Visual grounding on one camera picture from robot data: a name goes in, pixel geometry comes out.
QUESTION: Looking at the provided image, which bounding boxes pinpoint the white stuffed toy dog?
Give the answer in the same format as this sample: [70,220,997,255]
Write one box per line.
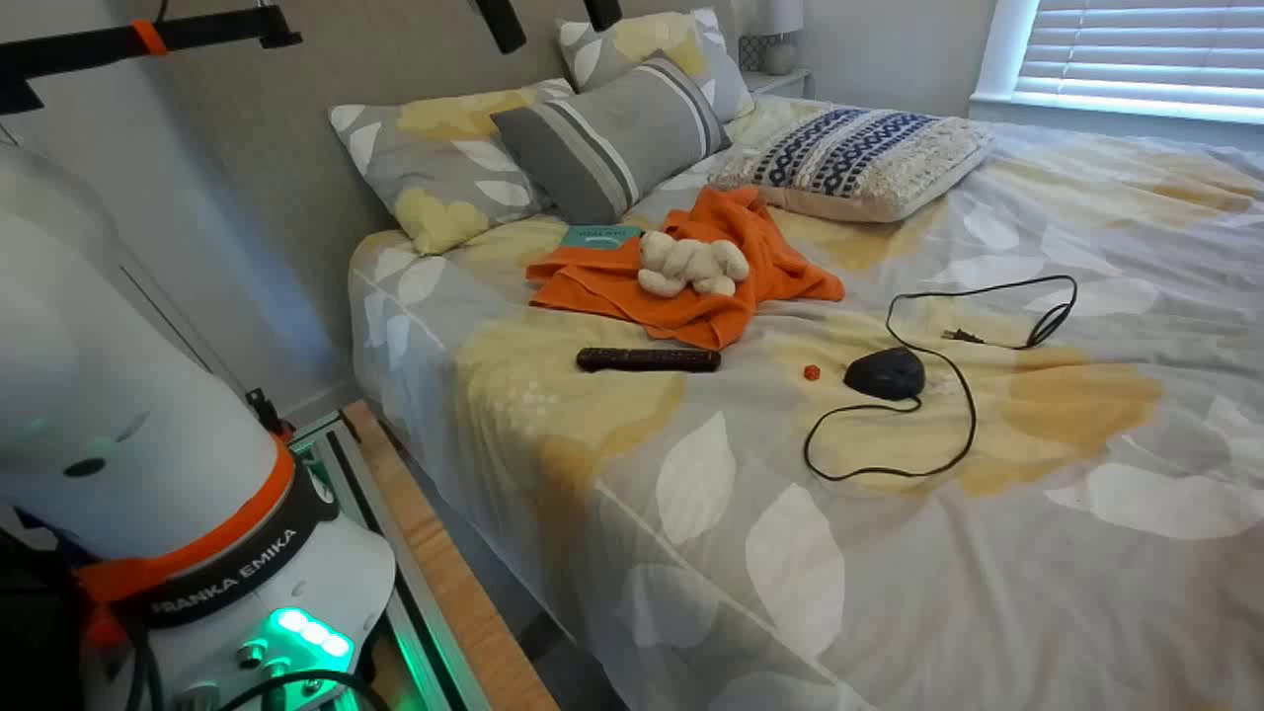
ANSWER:
[638,227,753,305]

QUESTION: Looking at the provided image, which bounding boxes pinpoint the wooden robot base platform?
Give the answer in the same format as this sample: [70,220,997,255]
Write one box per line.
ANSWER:
[335,397,564,711]

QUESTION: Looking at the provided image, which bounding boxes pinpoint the grey yellow leaf pillow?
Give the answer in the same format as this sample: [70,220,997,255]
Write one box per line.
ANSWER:
[553,6,757,125]
[327,76,577,260]

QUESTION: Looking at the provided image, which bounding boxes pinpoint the grey striped pillow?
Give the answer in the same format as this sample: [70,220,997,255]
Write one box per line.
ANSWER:
[491,51,734,227]

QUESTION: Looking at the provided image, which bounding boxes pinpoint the grey table lamp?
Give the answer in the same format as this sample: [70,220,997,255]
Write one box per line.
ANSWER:
[734,0,810,77]

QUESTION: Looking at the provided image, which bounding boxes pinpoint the grey nightstand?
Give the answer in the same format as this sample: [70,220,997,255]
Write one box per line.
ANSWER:
[746,67,813,104]

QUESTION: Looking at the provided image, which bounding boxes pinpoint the orange cloth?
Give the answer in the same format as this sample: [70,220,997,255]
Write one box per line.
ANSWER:
[526,185,851,354]

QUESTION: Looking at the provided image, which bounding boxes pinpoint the blue patterned woven pillow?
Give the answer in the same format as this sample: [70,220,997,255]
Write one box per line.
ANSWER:
[707,106,997,227]

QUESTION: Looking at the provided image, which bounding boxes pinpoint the black remote control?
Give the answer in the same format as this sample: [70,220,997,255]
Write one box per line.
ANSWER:
[572,342,726,375]

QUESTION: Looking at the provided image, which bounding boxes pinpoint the black computer mouse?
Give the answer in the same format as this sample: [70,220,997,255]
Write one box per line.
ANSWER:
[840,342,929,408]

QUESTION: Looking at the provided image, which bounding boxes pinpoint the white window blinds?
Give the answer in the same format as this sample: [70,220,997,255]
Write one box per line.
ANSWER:
[1018,0,1264,98]

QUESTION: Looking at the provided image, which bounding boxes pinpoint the leaf print bedspread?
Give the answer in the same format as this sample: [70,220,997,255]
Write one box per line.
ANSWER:
[344,94,1264,711]

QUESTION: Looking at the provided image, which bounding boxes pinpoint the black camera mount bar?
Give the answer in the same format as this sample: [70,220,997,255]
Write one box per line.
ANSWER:
[0,5,303,118]

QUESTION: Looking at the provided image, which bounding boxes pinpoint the white window frame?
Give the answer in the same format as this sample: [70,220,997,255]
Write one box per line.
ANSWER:
[969,0,1264,131]

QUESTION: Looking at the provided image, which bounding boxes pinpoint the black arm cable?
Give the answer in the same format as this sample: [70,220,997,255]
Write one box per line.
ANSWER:
[215,663,394,711]

